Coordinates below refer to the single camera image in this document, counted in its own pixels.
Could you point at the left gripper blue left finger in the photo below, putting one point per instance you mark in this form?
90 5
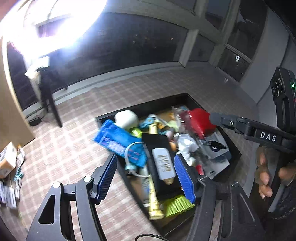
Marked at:
103 177

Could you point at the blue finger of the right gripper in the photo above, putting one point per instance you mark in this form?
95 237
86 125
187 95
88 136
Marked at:
225 121

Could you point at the green woven basket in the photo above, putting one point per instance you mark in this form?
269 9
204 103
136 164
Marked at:
177 205

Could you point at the ring light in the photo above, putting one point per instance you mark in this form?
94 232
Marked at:
37 28

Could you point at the person's right hand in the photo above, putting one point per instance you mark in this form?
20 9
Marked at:
262 174

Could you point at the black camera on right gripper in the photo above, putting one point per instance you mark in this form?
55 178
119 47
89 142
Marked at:
283 89

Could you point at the black tripod stand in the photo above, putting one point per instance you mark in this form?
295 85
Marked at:
47 76

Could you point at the red pouch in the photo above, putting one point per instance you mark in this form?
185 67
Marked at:
198 122

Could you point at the blue wipes packet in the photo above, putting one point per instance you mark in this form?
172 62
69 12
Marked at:
116 140

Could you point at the white lotion tube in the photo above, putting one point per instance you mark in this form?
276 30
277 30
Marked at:
164 165

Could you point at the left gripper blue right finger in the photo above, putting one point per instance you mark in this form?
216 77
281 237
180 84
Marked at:
188 178

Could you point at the cardboard box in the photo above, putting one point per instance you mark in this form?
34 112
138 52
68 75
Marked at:
8 160

